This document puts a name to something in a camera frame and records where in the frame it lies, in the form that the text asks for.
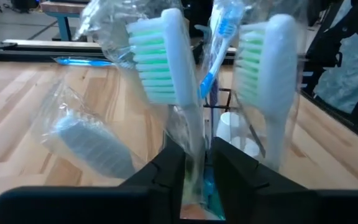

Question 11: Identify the black wire toothbrush holder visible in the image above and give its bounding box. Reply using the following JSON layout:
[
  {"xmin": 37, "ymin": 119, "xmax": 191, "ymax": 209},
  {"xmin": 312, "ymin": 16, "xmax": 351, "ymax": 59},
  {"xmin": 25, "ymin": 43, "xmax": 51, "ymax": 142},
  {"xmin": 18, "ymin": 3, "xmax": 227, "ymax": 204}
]
[{"xmin": 202, "ymin": 88, "xmax": 269, "ymax": 224}]

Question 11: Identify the black aluminium table frame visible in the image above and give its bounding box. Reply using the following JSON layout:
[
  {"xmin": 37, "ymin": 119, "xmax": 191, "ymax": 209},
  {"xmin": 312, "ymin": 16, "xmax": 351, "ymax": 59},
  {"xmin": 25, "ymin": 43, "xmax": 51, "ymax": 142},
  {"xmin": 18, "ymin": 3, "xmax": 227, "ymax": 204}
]
[{"xmin": 0, "ymin": 39, "xmax": 358, "ymax": 147}]

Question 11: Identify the green toothbrush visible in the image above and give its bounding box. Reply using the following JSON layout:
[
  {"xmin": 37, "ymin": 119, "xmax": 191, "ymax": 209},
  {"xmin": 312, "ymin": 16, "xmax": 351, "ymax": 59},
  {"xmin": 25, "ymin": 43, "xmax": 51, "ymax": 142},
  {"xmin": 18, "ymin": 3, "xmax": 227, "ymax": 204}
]
[
  {"xmin": 233, "ymin": 13, "xmax": 300, "ymax": 172},
  {"xmin": 125, "ymin": 7, "xmax": 206, "ymax": 203}
]

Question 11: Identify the orange toothbrush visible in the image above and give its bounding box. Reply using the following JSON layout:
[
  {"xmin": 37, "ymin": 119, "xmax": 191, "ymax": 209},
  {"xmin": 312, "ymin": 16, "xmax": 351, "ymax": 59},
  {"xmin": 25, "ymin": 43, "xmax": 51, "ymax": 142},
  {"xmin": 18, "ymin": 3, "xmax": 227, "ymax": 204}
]
[{"xmin": 31, "ymin": 77, "xmax": 147, "ymax": 181}]

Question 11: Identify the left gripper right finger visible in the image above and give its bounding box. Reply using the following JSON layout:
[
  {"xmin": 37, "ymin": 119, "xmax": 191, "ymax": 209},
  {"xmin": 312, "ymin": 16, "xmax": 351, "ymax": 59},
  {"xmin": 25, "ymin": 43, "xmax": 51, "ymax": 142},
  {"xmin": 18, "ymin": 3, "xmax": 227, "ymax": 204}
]
[{"xmin": 213, "ymin": 136, "xmax": 358, "ymax": 224}]

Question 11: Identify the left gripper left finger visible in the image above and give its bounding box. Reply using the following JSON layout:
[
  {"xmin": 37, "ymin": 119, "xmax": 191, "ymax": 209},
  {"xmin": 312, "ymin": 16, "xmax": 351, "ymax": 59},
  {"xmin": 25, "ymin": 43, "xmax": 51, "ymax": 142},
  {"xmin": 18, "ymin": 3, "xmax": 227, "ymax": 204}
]
[{"xmin": 0, "ymin": 136, "xmax": 186, "ymax": 224}]

